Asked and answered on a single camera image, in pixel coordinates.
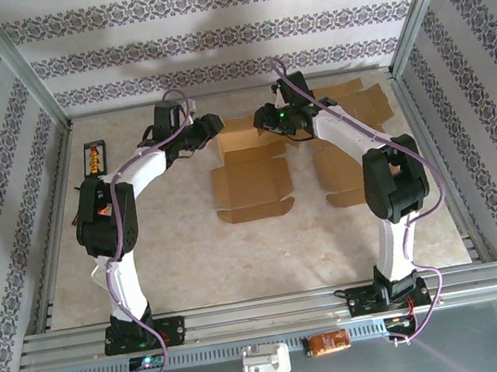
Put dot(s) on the brown cardboard box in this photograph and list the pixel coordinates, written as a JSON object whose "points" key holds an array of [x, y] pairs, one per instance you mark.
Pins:
{"points": [[252, 180], [367, 103]]}

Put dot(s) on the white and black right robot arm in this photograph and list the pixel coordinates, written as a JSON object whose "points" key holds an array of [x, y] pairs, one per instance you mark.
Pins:
{"points": [[339, 132]]}

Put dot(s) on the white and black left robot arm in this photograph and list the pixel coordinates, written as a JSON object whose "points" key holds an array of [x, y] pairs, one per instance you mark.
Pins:
{"points": [[133, 283]]}

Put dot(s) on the black charger with yellow plugs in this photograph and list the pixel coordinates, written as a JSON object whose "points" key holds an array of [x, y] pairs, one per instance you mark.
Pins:
{"points": [[95, 159]]}

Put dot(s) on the orange battery pack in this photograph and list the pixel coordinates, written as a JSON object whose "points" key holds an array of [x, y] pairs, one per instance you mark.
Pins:
{"points": [[326, 344]]}

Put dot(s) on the small circuit board green light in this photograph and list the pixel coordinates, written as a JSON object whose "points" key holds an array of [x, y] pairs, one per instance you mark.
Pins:
{"points": [[147, 362]]}

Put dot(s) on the aluminium back rail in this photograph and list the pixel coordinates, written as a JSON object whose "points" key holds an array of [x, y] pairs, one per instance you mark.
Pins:
{"points": [[115, 109]]}

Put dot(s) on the aluminium side rail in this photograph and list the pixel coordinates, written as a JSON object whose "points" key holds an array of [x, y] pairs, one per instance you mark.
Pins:
{"points": [[462, 219], [55, 224]]}

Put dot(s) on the aluminium corner post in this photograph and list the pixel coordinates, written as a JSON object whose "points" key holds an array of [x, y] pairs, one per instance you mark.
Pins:
{"points": [[422, 5], [21, 65]]}

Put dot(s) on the aluminium rail beam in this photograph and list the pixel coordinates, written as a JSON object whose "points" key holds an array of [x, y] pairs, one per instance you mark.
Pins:
{"points": [[267, 314]]}

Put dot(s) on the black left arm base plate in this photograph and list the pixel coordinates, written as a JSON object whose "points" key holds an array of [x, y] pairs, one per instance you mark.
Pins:
{"points": [[172, 330]]}

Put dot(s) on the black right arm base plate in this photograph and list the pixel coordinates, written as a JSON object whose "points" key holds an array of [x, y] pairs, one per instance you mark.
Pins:
{"points": [[359, 302]]}

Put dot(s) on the white plastic bracket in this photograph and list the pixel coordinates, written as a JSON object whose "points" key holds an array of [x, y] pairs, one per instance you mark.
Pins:
{"points": [[265, 360]]}

